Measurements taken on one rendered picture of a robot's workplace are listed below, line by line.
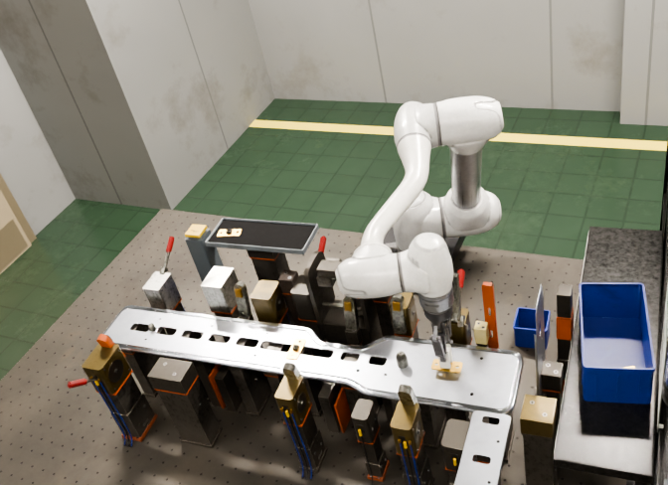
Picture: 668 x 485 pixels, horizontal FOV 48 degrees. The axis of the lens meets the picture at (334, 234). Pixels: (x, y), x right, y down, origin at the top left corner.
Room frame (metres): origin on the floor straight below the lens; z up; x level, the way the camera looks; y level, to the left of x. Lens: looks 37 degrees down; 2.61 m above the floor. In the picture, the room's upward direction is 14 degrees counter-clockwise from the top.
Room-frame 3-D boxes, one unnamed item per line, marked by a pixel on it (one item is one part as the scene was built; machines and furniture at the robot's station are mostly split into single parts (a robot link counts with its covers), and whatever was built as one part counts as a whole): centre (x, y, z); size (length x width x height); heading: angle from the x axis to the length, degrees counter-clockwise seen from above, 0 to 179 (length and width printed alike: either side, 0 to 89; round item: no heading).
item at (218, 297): (1.94, 0.40, 0.90); 0.13 x 0.08 x 0.41; 151
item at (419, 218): (2.22, -0.31, 0.92); 0.18 x 0.16 x 0.22; 81
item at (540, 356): (1.27, -0.44, 1.17); 0.12 x 0.01 x 0.34; 151
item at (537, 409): (1.16, -0.39, 0.88); 0.08 x 0.08 x 0.36; 61
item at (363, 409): (1.34, 0.05, 0.84); 0.10 x 0.05 x 0.29; 151
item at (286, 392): (1.43, 0.23, 0.87); 0.12 x 0.07 x 0.35; 151
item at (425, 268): (1.41, -0.20, 1.40); 0.13 x 0.11 x 0.16; 81
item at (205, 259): (2.16, 0.47, 0.92); 0.08 x 0.08 x 0.44; 61
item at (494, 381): (1.63, 0.22, 1.00); 1.38 x 0.22 x 0.02; 61
